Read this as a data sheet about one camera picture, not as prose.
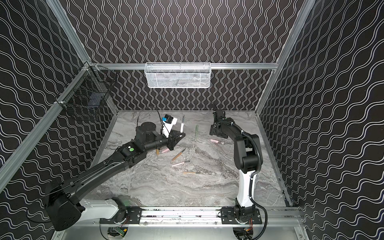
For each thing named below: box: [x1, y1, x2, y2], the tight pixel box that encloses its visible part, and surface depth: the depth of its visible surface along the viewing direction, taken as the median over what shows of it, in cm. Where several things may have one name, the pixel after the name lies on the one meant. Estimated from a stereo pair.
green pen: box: [194, 124, 199, 141], surface depth 112 cm
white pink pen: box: [180, 114, 185, 133], surface depth 69 cm
